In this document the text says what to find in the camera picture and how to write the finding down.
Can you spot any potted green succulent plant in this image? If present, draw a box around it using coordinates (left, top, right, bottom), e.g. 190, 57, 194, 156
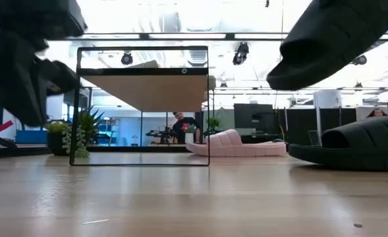
45, 105, 106, 159

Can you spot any pink rubber slide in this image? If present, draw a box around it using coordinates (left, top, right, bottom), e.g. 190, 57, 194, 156
186, 128, 287, 157

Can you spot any person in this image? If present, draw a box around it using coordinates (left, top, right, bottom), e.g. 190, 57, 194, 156
171, 111, 202, 145
366, 108, 388, 119

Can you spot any black computer monitor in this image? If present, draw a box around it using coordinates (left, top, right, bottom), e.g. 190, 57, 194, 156
233, 103, 275, 130

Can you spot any black rubber slide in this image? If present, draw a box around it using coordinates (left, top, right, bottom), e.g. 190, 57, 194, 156
288, 115, 388, 172
266, 0, 388, 92

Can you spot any black aluminium rig frame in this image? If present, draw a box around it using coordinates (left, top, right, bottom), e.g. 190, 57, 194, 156
0, 32, 388, 159

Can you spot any white curtain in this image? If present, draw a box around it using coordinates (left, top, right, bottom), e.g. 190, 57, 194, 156
356, 105, 388, 121

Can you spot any blue storage bin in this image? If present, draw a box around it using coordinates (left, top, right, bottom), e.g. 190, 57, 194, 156
15, 130, 48, 145

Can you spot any green background plant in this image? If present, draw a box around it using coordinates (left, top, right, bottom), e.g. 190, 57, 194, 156
206, 117, 221, 132

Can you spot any red band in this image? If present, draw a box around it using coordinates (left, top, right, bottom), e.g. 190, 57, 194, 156
0, 120, 15, 136

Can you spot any white vase with flowers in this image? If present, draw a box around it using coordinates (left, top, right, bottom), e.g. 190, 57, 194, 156
180, 123, 196, 144

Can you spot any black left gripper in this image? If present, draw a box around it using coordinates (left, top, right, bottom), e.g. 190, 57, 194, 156
0, 0, 88, 127

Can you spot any wooden shelf black metal frame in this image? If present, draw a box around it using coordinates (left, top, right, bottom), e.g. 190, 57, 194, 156
69, 45, 210, 167

